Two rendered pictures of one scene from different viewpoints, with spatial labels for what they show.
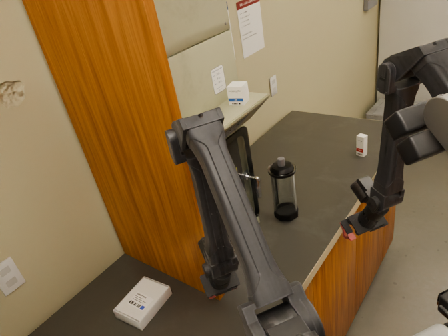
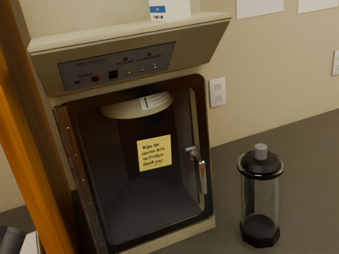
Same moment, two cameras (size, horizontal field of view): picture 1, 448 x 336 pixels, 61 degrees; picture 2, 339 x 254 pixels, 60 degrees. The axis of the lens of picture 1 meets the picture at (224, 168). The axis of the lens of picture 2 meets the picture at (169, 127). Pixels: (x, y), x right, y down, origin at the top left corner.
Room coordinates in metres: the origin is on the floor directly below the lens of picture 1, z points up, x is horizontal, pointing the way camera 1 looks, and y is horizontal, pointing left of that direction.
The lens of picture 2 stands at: (0.64, -0.33, 1.56)
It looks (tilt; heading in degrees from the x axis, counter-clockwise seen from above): 25 degrees down; 30
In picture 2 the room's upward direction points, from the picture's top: 7 degrees counter-clockwise
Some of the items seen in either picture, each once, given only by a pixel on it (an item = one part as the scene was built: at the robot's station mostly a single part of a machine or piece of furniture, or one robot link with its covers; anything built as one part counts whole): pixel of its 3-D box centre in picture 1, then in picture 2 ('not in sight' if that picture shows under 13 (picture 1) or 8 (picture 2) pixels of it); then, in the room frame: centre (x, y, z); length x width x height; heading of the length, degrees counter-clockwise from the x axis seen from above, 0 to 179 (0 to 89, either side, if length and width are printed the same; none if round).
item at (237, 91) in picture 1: (238, 93); (168, 0); (1.13, -0.09, 1.54); 0.05 x 0.05 x 0.06; 61
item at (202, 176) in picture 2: (254, 185); (199, 173); (1.16, -0.10, 1.17); 0.05 x 0.03 x 0.10; 48
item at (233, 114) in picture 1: (229, 127); (135, 55); (1.07, -0.04, 1.46); 0.32 x 0.11 x 0.10; 138
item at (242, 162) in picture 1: (229, 194); (149, 171); (1.10, 0.00, 1.19); 0.30 x 0.01 x 0.40; 138
